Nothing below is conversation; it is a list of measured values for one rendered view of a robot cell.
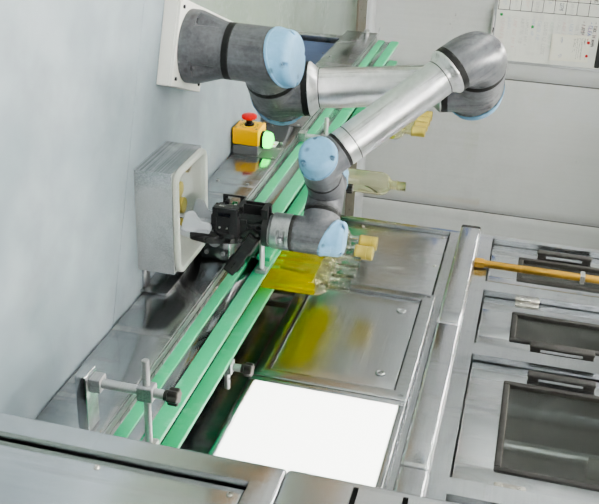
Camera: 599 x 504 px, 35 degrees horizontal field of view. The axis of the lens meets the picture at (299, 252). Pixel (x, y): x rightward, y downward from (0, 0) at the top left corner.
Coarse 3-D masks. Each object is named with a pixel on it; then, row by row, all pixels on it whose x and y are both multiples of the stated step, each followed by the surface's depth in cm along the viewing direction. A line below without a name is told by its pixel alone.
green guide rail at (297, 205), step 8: (392, 64) 359; (352, 112) 307; (304, 184) 252; (304, 192) 246; (296, 200) 242; (304, 200) 242; (288, 208) 238; (296, 208) 237; (256, 248) 217; (272, 248) 217; (248, 256) 214; (256, 256) 214; (272, 256) 214
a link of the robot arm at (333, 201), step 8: (344, 176) 193; (344, 184) 193; (312, 192) 188; (336, 192) 188; (344, 192) 193; (312, 200) 191; (320, 200) 190; (328, 200) 190; (336, 200) 191; (304, 208) 193; (320, 208) 189; (328, 208) 190; (336, 208) 191
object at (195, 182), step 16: (192, 160) 190; (176, 176) 184; (192, 176) 200; (176, 192) 184; (192, 192) 202; (176, 208) 186; (192, 208) 203; (176, 224) 187; (176, 240) 189; (192, 240) 205; (176, 256) 191; (192, 256) 199
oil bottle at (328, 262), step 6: (282, 252) 223; (288, 252) 223; (294, 252) 223; (282, 258) 221; (288, 258) 221; (294, 258) 221; (300, 258) 221; (306, 258) 221; (312, 258) 221; (318, 258) 221; (324, 258) 221; (330, 258) 222; (318, 264) 219; (324, 264) 219; (330, 264) 220; (330, 270) 220
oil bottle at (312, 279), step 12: (276, 264) 218; (288, 264) 218; (300, 264) 218; (312, 264) 218; (276, 276) 216; (288, 276) 216; (300, 276) 215; (312, 276) 214; (324, 276) 215; (276, 288) 218; (288, 288) 217; (300, 288) 216; (312, 288) 215; (324, 288) 215
